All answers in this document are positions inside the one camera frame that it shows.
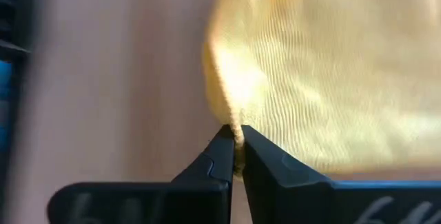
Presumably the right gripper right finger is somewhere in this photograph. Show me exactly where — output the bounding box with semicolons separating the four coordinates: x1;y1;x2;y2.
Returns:
240;124;441;224

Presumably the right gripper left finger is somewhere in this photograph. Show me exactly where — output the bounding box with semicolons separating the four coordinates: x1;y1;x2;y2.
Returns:
47;124;236;224

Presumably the yellow microfiber towel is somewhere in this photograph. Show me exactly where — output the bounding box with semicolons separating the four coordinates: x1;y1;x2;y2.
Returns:
201;0;441;180

